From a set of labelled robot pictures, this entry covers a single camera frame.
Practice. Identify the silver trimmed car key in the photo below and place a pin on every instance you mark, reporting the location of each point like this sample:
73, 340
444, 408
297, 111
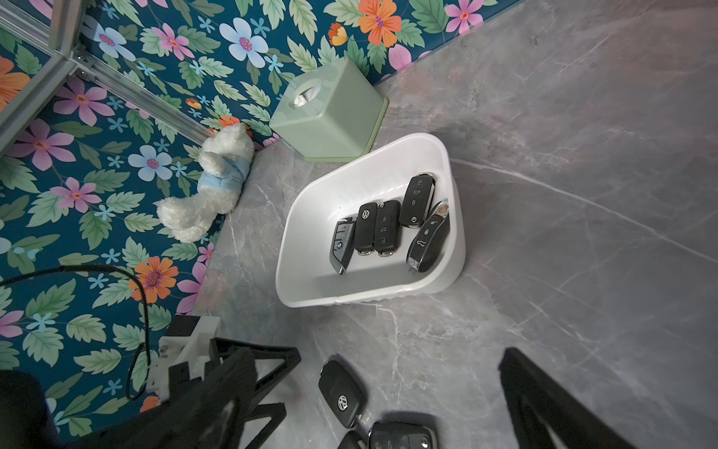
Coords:
343, 245

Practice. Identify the white teddy bear plush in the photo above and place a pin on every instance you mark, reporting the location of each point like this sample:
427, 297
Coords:
226, 161

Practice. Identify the black car key top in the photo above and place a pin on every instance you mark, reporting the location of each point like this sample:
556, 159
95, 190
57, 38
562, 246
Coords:
387, 228

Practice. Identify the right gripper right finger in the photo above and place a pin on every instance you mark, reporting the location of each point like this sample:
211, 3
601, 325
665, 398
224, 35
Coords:
540, 409

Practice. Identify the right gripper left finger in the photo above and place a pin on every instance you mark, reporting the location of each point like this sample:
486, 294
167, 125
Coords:
210, 415

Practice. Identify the green tissue box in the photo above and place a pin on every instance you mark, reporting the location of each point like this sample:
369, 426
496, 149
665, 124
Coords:
331, 114

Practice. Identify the black slim car key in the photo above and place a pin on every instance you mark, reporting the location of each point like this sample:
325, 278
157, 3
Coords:
426, 247

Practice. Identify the white storage box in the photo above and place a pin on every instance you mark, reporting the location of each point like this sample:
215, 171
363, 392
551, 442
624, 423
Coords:
305, 276

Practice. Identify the black VW car key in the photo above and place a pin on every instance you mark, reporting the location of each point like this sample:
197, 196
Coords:
365, 228

